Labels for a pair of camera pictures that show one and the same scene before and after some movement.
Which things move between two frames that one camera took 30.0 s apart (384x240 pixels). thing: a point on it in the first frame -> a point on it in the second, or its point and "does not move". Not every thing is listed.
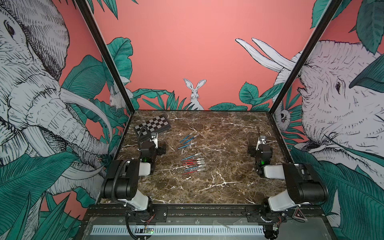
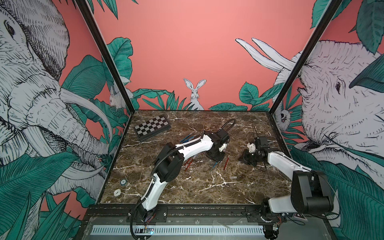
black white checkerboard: [152, 126] does not move
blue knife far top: [187, 136] does not move
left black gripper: [160, 150] -> [219, 159]
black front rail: [280, 214] does not move
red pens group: [193, 163] -> [187, 162]
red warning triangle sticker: [298, 214] does not move
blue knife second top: [196, 136] does not move
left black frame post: [94, 24] does not move
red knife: [195, 171] -> [226, 162]
